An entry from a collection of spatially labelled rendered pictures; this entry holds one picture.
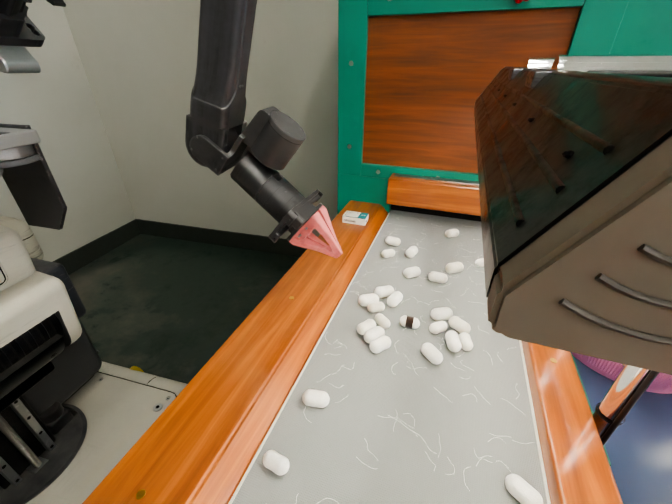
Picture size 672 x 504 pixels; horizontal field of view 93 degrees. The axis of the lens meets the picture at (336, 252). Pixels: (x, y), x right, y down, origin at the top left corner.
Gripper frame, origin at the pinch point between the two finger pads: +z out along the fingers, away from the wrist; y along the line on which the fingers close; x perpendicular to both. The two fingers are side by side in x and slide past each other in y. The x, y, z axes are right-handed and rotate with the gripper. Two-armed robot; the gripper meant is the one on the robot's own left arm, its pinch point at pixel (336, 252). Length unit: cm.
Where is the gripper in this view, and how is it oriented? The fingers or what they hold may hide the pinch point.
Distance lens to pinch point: 50.9
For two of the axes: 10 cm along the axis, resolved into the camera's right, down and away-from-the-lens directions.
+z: 7.2, 6.9, 0.9
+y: 3.5, -4.7, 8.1
